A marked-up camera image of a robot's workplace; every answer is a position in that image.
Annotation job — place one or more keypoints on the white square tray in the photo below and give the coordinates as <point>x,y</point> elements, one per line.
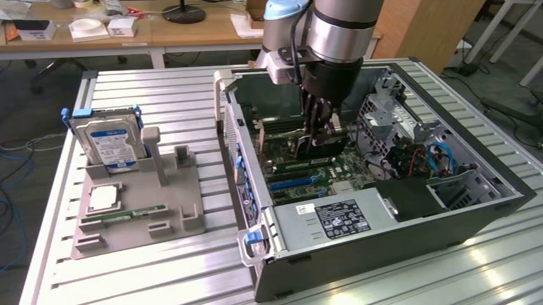
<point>89,31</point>

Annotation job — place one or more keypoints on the grey parts rack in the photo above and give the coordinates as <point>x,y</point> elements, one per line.
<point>141,197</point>

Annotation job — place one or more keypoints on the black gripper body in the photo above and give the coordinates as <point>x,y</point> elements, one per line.
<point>335,81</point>

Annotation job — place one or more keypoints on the green motherboard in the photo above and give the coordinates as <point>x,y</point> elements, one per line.
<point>347,171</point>

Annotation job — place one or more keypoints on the orange packet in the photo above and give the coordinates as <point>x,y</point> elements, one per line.
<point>13,34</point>

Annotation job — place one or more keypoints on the black graphics card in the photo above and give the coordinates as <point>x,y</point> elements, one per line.
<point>318,154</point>

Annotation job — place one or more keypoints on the black open PC case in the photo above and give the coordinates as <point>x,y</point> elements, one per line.
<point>382,254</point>

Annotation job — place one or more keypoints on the brown cardboard box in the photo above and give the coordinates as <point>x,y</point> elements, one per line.
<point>254,8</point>

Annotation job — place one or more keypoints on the white paper stack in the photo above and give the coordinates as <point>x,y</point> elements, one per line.
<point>246,27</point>

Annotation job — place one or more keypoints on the hard disk with blue caddy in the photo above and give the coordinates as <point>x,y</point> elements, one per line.
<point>110,143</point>

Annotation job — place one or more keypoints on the black round lamp base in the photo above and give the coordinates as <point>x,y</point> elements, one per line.
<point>185,14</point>

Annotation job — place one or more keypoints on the black floor box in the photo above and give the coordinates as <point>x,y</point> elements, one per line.
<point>466,69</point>

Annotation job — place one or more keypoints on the grey disk bay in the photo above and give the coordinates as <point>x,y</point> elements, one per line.
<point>458,190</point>

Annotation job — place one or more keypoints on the grey power supply unit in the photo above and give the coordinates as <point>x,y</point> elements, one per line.
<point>297,232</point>

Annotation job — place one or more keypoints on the metal drive cage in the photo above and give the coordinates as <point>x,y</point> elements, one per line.
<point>382,120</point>

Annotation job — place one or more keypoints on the green RAM stick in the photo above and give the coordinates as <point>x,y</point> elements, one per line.
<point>125,214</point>

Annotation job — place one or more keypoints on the white box black lid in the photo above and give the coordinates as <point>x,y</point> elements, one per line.
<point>37,33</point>

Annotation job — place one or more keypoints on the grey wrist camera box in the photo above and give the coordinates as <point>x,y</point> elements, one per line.
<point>281,68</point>

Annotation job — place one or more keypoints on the white table frame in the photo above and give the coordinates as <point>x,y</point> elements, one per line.
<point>486,33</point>

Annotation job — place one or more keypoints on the black chair base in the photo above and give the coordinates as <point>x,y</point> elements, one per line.
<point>51,70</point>

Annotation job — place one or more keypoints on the labelled RAM stick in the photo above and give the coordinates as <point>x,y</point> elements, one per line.
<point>303,164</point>

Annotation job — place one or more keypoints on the silver CPU chip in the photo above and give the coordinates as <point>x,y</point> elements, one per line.
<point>105,198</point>

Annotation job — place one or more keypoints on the white tape roll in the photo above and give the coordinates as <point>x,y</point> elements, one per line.
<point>82,3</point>

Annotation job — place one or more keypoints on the wooden cabinet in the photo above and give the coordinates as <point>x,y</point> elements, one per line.
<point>425,31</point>

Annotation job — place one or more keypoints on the grey cup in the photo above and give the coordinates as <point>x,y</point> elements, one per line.
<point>62,4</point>

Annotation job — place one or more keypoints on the black RAM slot bank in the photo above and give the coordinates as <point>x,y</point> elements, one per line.
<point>278,122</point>
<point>297,166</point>

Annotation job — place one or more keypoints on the long black expansion slot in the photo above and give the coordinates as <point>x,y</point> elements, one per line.
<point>289,175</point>

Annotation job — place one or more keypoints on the wooden desk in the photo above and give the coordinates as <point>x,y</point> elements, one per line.
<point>63,46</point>

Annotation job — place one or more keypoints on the white labelled box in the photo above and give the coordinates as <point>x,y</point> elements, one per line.
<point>123,27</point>

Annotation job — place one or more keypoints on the blue expansion slot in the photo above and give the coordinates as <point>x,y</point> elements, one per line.
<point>293,183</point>

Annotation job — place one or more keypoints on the black floor stand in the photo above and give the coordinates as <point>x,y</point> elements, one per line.
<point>509,109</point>

